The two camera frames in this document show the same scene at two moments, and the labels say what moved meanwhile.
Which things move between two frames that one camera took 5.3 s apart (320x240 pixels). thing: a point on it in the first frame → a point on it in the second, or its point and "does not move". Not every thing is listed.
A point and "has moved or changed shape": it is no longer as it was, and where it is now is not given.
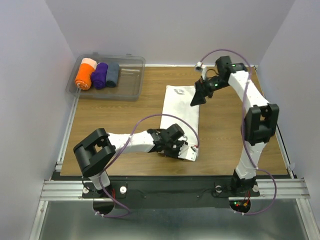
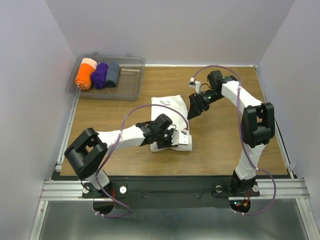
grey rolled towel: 113,75 does not move
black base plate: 170,192 does not move
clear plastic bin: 129,85 does not move
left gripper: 180,143 → 169,143
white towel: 177,110 has moved or changed shape
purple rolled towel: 99,77 does not move
